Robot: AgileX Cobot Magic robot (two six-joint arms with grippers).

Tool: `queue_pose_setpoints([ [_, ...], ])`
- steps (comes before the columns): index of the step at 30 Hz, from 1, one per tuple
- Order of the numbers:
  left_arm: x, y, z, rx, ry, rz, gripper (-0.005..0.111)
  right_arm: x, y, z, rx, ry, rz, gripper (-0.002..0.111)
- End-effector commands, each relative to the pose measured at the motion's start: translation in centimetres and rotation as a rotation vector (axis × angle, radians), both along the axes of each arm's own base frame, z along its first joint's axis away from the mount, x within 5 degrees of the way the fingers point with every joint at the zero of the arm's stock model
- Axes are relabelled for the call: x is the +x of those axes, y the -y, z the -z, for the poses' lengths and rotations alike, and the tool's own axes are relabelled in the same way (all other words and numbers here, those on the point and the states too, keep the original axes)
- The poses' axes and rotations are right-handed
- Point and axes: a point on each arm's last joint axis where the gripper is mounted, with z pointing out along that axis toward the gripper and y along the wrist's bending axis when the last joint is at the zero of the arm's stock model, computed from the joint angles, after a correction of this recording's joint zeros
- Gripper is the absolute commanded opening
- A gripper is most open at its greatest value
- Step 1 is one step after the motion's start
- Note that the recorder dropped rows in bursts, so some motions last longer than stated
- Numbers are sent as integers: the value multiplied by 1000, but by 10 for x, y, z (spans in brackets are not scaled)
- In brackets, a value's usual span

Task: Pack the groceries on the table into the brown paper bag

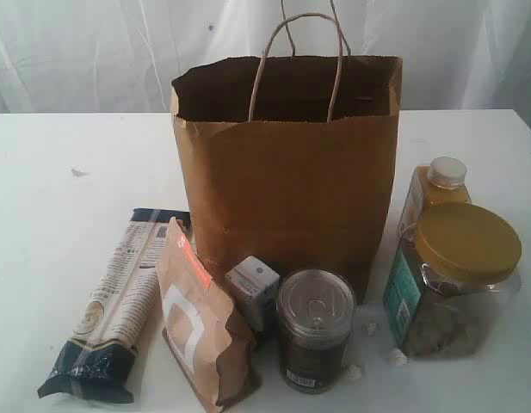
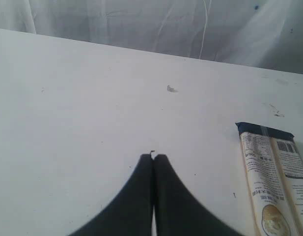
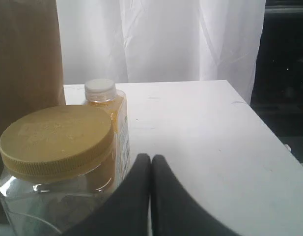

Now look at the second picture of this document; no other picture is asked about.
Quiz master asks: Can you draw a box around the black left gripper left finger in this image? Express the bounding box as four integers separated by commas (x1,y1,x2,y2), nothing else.
73,154,153,236

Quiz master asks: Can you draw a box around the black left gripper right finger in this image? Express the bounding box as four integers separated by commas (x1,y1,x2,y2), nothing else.
154,154,237,236

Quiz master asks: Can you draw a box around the long pasta package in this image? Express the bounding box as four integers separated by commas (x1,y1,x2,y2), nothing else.
236,122,303,236

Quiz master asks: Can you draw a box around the small paper scrap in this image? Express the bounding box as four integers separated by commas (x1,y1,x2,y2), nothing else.
166,85,178,93

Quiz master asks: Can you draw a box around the white backdrop curtain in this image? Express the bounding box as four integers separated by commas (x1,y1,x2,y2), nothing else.
0,0,303,74

